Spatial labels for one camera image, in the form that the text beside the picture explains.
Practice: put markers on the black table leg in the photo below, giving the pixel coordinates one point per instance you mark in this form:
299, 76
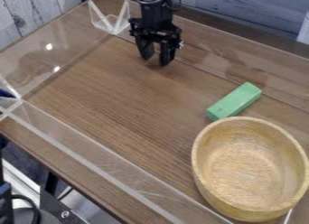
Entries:
51, 184

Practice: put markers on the green rectangular block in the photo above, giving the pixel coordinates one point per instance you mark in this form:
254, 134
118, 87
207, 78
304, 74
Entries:
234, 102

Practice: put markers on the clear acrylic tray walls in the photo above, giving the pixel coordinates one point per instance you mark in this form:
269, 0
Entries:
110, 120

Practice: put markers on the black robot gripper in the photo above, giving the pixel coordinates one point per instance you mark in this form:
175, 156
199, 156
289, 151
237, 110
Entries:
154, 27

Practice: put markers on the light wooden bowl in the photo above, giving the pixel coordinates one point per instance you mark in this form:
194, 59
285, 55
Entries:
250, 168

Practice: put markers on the black metal bracket with screw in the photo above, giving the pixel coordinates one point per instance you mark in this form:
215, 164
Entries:
55, 212

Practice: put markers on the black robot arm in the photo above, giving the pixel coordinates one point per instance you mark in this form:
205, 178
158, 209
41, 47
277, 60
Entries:
154, 28

